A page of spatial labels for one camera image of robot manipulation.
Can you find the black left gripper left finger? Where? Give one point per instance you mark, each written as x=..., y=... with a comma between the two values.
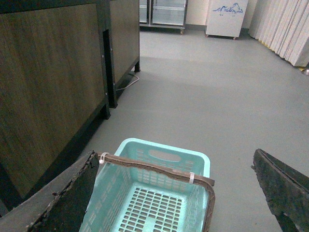
x=59, y=206

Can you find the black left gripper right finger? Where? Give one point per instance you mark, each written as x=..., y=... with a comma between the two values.
x=286, y=191

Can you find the light blue plastic basket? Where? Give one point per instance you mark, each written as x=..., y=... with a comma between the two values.
x=150, y=187

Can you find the dark wooden display cabinet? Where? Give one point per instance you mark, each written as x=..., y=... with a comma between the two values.
x=52, y=86

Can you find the white folded panels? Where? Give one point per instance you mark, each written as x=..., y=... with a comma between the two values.
x=283, y=27

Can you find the white chest freezer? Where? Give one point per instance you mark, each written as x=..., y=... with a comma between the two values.
x=225, y=18

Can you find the glass door refrigerator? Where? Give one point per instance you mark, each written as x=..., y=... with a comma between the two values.
x=163, y=14

